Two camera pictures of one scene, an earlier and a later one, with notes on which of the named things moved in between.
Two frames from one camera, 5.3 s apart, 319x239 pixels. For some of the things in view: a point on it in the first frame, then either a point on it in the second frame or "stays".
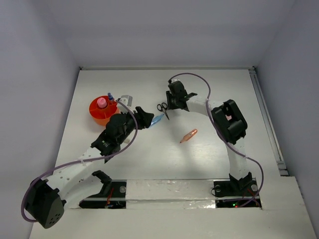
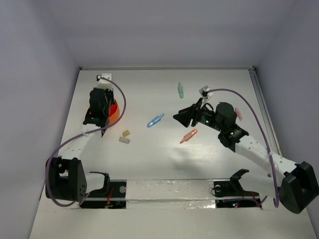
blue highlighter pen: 156,119 stays
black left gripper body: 131,124 → 109,95
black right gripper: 170,105 → 185,118
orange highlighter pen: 189,135 stays
